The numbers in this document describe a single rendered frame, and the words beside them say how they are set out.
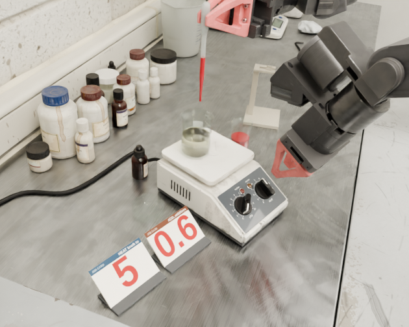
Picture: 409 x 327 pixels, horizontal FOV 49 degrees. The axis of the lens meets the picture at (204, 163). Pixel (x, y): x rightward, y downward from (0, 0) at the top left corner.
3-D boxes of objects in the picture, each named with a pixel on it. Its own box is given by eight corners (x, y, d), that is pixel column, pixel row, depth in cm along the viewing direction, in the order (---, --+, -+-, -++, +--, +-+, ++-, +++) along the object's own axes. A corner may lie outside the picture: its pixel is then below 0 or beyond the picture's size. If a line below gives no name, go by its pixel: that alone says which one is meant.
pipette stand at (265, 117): (280, 112, 106) (289, 62, 99) (278, 130, 100) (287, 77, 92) (247, 108, 107) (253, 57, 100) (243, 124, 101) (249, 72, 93)
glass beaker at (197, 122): (174, 147, 77) (176, 107, 72) (202, 142, 79) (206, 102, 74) (187, 167, 73) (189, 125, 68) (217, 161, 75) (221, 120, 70)
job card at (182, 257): (211, 242, 71) (213, 224, 69) (171, 274, 66) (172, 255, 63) (184, 223, 74) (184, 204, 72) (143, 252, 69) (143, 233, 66)
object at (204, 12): (200, 34, 63) (202, 2, 60) (206, 32, 64) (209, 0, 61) (204, 36, 62) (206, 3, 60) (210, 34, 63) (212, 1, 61)
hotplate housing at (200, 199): (287, 210, 78) (295, 175, 74) (241, 250, 70) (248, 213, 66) (195, 157, 90) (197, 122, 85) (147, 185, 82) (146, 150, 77)
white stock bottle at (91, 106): (76, 141, 91) (69, 94, 85) (86, 126, 96) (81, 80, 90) (104, 145, 91) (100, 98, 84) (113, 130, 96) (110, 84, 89)
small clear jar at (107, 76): (101, 106, 103) (99, 80, 99) (92, 96, 107) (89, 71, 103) (124, 101, 106) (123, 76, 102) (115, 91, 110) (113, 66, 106)
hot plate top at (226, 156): (256, 157, 77) (257, 153, 77) (211, 187, 70) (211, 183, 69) (205, 130, 83) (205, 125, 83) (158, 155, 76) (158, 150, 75)
